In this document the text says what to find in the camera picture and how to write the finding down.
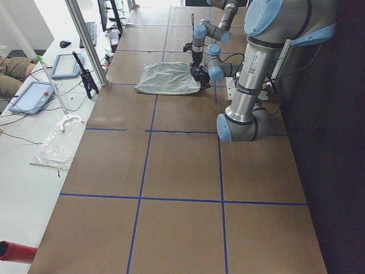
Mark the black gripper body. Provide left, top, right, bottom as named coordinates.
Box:
left=197, top=72, right=210, bottom=91
left=190, top=51, right=203, bottom=67

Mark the navy white striped polo shirt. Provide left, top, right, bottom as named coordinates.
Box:
left=135, top=62, right=200, bottom=95

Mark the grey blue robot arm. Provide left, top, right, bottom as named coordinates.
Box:
left=190, top=1, right=338, bottom=142
left=189, top=0, right=238, bottom=69

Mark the black keyboard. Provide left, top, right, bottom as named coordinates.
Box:
left=85, top=22, right=97, bottom=46

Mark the far blue teach pendant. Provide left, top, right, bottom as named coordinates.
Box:
left=51, top=54, right=81, bottom=80

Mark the blue teach pendant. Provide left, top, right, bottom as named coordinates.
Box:
left=9, top=81, right=54, bottom=115
left=51, top=54, right=81, bottom=80

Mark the black computer mouse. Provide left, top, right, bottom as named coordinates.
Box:
left=59, top=41, right=71, bottom=49

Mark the white rod with green tip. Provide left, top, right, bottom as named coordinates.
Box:
left=36, top=55, right=68, bottom=117

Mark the clear plastic bag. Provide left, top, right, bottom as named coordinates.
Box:
left=30, top=114, right=86, bottom=171

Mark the near blue teach pendant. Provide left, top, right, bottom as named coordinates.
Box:
left=9, top=81, right=54, bottom=115

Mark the red cylinder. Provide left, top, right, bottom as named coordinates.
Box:
left=1, top=241, right=38, bottom=264

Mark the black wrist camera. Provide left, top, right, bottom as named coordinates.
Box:
left=183, top=42, right=192, bottom=53
left=190, top=65, right=205, bottom=82

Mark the black camera stand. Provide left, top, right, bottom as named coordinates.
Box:
left=72, top=51, right=99, bottom=99

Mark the aluminium frame post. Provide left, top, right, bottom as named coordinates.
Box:
left=65, top=0, right=107, bottom=87

